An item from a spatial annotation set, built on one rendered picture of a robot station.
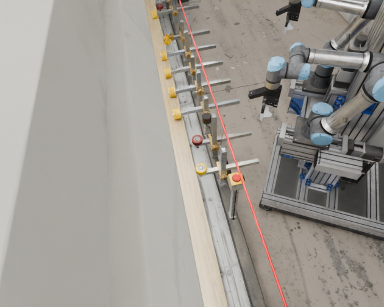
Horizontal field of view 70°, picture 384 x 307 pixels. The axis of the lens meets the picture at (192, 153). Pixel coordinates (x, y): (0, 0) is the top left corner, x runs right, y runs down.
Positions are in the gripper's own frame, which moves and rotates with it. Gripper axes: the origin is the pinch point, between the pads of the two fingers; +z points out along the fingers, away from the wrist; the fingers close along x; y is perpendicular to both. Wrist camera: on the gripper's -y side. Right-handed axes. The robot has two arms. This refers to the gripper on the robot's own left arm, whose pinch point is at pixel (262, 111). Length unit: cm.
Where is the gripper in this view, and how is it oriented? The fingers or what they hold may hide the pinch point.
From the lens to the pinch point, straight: 163.3
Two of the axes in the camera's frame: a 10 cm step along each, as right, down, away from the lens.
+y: 9.4, 2.3, -2.5
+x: 3.3, -7.9, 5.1
